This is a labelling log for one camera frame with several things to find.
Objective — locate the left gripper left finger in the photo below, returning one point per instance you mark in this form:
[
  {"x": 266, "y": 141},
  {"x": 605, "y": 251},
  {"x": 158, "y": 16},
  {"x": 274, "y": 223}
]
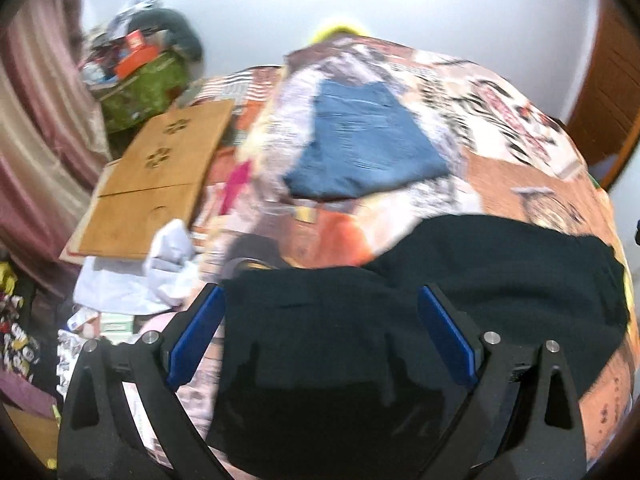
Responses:
[{"x": 99, "y": 438}]

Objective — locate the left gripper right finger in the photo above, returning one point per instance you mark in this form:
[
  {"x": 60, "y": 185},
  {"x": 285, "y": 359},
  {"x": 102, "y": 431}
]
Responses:
[{"x": 520, "y": 418}]

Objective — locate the black pants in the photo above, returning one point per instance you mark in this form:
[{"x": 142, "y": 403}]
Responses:
[{"x": 329, "y": 373}]

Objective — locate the wooden lap desk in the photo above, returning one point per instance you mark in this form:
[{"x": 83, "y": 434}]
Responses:
[{"x": 158, "y": 179}]

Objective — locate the newspaper print bedsheet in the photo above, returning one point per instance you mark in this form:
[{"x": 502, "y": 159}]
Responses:
[{"x": 506, "y": 159}]

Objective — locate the pink striped curtain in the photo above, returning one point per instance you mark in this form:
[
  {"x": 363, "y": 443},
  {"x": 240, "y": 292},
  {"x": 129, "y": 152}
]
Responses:
[{"x": 53, "y": 140}]

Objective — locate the brown wooden door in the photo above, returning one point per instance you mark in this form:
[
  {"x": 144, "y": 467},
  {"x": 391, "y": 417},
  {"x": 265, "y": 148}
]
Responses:
[{"x": 604, "y": 124}]

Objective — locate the folded blue jeans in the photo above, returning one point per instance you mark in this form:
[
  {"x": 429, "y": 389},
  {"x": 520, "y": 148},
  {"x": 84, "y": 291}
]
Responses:
[{"x": 364, "y": 142}]

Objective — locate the green patterned storage box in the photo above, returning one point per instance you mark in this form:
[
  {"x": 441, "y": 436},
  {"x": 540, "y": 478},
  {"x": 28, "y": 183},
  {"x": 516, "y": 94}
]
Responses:
[{"x": 145, "y": 93}]

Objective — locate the orange box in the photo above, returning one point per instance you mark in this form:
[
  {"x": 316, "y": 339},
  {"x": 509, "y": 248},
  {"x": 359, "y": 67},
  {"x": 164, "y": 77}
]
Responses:
[{"x": 137, "y": 53}]

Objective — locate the grey plush toy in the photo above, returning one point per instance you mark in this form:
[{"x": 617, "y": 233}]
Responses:
[{"x": 177, "y": 32}]

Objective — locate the yellow pillow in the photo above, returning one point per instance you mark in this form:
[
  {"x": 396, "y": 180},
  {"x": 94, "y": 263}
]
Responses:
[{"x": 335, "y": 32}]

